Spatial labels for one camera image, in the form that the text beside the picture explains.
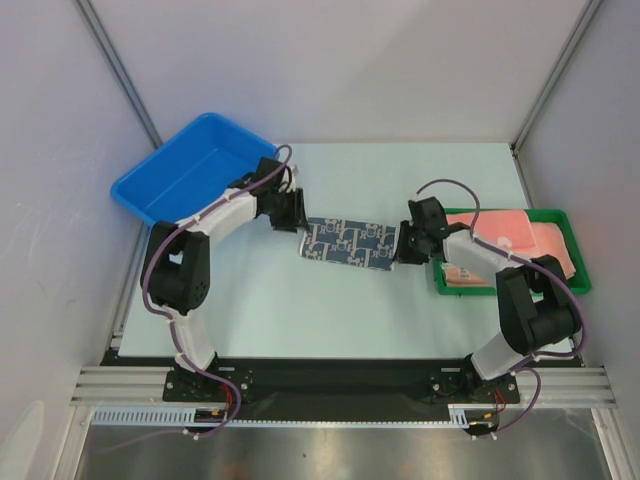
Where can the green plastic tray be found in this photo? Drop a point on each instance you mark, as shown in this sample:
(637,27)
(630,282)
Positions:
(579,284)

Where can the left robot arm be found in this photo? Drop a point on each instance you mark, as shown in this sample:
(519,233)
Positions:
(176,275)

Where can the aluminium frame rail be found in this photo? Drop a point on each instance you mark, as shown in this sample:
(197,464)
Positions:
(579,388)

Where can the blue plastic bin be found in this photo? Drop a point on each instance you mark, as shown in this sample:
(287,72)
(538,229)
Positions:
(191,170)

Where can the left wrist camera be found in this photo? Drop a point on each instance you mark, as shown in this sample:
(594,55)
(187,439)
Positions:
(288,183)

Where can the white slotted cable duct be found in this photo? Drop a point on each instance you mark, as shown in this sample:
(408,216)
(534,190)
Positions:
(190,417)

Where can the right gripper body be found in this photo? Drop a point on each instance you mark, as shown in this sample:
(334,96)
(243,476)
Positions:
(404,243)

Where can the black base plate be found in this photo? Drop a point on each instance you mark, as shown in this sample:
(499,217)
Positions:
(304,390)

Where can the patterned towel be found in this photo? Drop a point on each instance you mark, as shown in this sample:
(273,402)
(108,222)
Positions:
(357,244)

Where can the pink towel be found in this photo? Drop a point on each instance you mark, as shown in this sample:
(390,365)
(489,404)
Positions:
(549,241)
(510,229)

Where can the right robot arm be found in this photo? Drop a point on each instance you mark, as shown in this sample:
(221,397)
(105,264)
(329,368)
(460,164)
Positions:
(536,307)

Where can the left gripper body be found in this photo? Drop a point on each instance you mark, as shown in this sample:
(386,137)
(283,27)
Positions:
(281,213)

